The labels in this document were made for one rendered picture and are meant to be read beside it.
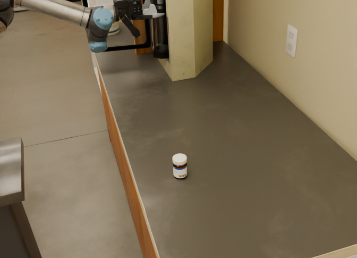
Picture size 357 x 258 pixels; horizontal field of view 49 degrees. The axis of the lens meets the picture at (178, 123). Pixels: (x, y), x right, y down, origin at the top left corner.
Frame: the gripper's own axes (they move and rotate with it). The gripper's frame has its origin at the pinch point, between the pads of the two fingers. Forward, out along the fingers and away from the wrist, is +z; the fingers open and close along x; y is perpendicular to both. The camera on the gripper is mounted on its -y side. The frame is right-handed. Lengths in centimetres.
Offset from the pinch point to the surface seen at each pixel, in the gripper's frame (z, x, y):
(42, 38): -74, 344, -122
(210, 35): 23.1, -1.3, -14.0
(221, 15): 38.9, 24.0, -13.6
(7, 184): -68, -62, -29
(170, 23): 1.1, -13.1, -1.3
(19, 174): -65, -58, -29
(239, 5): 43.4, 11.0, -5.6
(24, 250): -71, -61, -60
